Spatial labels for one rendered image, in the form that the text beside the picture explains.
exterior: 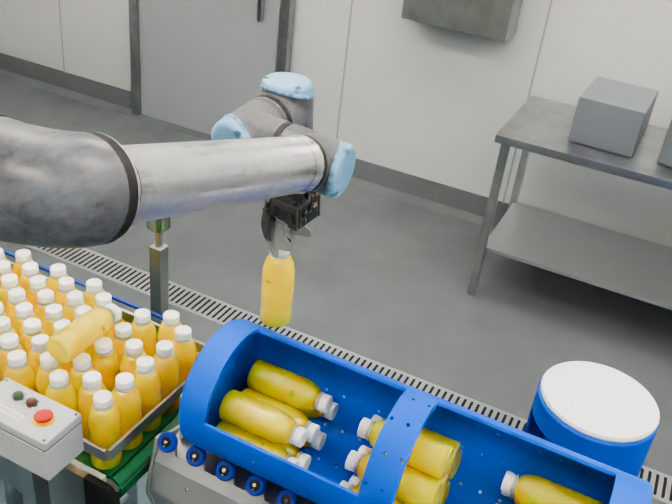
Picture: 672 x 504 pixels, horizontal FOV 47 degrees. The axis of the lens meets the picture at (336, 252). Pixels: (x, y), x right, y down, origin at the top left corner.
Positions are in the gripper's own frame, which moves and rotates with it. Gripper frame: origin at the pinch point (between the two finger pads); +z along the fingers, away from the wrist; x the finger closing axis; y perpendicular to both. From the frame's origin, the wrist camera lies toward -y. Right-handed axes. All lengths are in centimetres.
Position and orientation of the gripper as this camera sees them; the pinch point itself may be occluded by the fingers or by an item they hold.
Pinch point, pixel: (280, 245)
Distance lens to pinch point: 157.4
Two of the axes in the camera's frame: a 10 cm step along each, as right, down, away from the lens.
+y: 7.9, 4.0, -4.7
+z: -0.4, 7.9, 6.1
